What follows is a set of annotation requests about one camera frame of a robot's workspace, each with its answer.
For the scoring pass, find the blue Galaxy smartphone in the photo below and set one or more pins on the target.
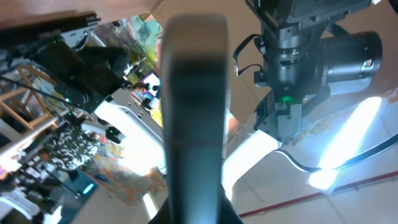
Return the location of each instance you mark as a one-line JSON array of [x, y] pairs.
[[194, 72]]

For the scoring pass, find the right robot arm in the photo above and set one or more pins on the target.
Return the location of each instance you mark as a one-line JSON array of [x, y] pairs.
[[306, 58]]

